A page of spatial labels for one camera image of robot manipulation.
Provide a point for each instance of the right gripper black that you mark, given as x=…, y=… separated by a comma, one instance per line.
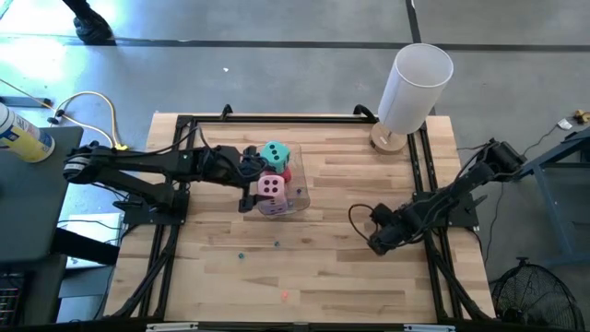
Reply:
x=392, y=226

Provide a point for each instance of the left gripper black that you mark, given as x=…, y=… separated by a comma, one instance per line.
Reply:
x=226, y=161

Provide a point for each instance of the large pink foam die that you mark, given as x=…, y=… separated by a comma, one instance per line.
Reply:
x=272, y=188

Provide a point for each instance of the large red foam die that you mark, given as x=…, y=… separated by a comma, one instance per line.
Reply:
x=286, y=175

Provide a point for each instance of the large purple foam die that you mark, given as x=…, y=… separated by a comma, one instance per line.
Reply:
x=276, y=209

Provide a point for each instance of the large mint green foam die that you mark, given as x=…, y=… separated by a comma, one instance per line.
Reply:
x=275, y=156

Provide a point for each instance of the clear plastic bin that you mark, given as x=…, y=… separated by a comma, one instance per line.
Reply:
x=302, y=203

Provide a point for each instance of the small orange translucent die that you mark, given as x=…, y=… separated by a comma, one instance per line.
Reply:
x=285, y=295

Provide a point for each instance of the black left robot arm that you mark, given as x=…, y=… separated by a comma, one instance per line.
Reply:
x=138, y=161

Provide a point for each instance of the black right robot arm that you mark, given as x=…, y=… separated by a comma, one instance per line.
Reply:
x=461, y=193

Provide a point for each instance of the white shade table lamp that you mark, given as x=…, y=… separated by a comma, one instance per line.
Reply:
x=415, y=87

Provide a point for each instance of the blue metal stand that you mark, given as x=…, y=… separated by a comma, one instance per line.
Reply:
x=553, y=154

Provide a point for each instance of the white power adapter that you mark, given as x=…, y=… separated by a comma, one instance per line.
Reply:
x=564, y=123

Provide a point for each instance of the grey side table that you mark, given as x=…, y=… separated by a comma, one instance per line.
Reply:
x=32, y=198

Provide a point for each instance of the person's foot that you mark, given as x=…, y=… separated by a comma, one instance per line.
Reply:
x=92, y=25

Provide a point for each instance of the small yellow object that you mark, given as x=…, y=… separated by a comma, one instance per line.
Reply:
x=581, y=116

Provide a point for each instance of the yellow wipes canister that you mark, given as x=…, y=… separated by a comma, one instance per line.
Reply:
x=23, y=136

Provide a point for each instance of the computer keyboard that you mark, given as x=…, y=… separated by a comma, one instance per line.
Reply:
x=8, y=304

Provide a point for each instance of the black aluminium table frame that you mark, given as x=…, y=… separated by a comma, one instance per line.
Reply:
x=299, y=119

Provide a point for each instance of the white metal bracket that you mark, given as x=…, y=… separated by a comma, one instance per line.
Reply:
x=429, y=328
x=171, y=327

